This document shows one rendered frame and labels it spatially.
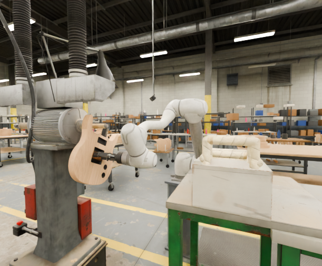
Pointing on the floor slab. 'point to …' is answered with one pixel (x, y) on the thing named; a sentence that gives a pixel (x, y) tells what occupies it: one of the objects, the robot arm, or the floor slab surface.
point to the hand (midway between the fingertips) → (98, 155)
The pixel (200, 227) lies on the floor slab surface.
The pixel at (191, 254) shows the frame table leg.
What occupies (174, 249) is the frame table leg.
